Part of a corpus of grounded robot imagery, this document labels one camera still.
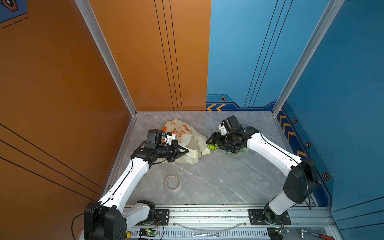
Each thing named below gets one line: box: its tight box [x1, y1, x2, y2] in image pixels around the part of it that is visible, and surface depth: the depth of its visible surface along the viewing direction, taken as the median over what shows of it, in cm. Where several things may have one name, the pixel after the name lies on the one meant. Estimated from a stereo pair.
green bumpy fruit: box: [207, 144, 219, 151], surface depth 80 cm
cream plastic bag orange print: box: [162, 119, 211, 164], surface depth 81 cm
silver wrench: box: [192, 232, 220, 238], surface depth 71 cm
